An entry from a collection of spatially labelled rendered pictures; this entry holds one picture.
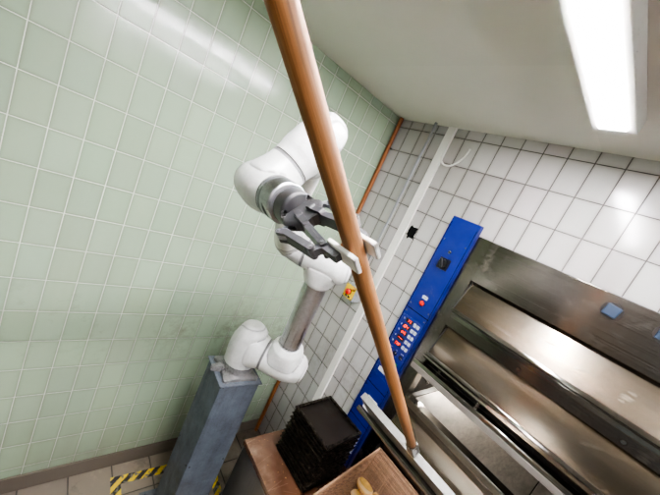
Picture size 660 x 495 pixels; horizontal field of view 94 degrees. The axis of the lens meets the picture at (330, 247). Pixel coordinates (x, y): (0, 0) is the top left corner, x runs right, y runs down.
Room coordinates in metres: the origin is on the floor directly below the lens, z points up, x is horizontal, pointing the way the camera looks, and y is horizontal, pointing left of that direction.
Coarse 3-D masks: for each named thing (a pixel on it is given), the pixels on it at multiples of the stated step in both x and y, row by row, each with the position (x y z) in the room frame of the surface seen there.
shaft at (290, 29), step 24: (264, 0) 0.29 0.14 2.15; (288, 0) 0.28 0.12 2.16; (288, 24) 0.29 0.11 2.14; (288, 48) 0.30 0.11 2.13; (288, 72) 0.32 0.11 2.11; (312, 72) 0.32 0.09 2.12; (312, 96) 0.32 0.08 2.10; (312, 120) 0.33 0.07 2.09; (312, 144) 0.35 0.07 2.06; (336, 144) 0.36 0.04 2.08; (336, 168) 0.37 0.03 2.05; (336, 192) 0.38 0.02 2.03; (336, 216) 0.40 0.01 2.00; (360, 240) 0.43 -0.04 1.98; (360, 264) 0.45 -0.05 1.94; (360, 288) 0.48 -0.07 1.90; (384, 336) 0.56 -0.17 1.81; (384, 360) 0.60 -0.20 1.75; (408, 432) 0.83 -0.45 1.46
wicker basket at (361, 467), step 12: (372, 456) 1.44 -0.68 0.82; (384, 456) 1.45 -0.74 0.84; (360, 468) 1.40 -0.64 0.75; (372, 468) 1.44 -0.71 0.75; (384, 468) 1.41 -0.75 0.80; (396, 468) 1.39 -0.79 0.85; (336, 480) 1.25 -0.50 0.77; (348, 480) 1.35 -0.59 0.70; (384, 480) 1.38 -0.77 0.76; (324, 492) 1.22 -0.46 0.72; (336, 492) 1.31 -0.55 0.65; (348, 492) 1.40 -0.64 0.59; (396, 492) 1.34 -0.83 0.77; (408, 492) 1.31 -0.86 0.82
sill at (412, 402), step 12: (408, 396) 1.52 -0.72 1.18; (420, 408) 1.46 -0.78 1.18; (432, 420) 1.40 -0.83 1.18; (444, 432) 1.35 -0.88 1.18; (456, 444) 1.30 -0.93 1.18; (456, 456) 1.28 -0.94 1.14; (468, 456) 1.26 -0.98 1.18; (468, 468) 1.23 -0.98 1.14; (480, 468) 1.21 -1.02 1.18; (480, 480) 1.19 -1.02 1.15; (492, 480) 1.17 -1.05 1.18; (492, 492) 1.15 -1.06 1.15; (504, 492) 1.14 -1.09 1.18
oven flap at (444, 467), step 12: (396, 420) 1.50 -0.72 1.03; (420, 432) 1.42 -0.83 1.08; (420, 444) 1.39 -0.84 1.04; (432, 444) 1.37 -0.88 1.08; (432, 456) 1.34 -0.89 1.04; (444, 456) 1.32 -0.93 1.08; (444, 468) 1.29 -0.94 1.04; (456, 468) 1.28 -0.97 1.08; (444, 480) 1.26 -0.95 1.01; (456, 480) 1.25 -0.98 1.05; (468, 480) 1.23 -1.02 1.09; (456, 492) 1.22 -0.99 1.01; (468, 492) 1.21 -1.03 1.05; (480, 492) 1.19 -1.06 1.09
